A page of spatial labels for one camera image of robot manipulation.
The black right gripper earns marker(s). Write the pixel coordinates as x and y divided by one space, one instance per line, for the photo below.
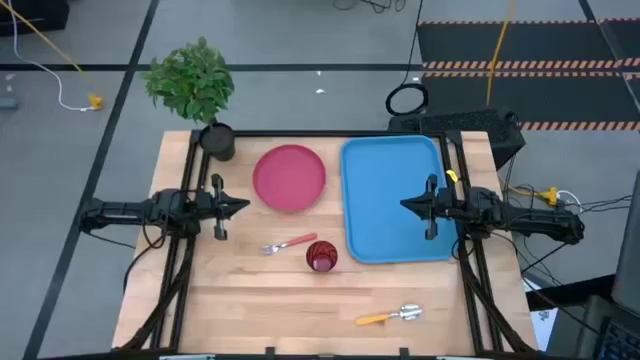
450 206

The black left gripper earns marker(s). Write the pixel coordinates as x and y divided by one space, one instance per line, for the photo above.
209 205

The red round plate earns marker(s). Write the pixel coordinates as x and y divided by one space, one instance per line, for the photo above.
289 177

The dark red ribbed cup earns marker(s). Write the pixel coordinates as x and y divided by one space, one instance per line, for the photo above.
321 256

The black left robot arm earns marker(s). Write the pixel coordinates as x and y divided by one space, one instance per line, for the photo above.
125 210

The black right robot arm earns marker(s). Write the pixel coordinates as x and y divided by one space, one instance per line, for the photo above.
535 222

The blue plastic tray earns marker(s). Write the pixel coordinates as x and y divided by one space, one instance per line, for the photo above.
385 200

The black plant pot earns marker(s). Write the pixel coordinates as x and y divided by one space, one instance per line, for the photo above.
218 141

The green leafy plant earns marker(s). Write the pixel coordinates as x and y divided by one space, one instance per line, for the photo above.
190 80

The yellow plug on floor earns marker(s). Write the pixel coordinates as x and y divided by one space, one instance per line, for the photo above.
96 102

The white paper sheet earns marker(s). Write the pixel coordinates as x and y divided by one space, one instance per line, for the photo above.
544 325

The black hazard-striped floor mat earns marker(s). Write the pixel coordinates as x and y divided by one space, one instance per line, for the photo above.
525 45

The grey monitor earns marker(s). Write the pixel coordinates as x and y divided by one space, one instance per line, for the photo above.
629 250

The black keyboard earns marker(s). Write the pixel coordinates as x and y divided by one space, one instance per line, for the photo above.
620 342

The black box on floor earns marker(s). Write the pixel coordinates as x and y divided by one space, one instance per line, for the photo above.
30 15

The black metal table frame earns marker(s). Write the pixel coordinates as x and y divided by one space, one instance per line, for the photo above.
325 133

